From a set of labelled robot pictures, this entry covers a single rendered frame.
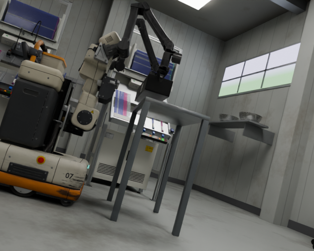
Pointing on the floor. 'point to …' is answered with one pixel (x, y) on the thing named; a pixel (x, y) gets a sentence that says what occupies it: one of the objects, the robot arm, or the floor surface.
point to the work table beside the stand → (185, 117)
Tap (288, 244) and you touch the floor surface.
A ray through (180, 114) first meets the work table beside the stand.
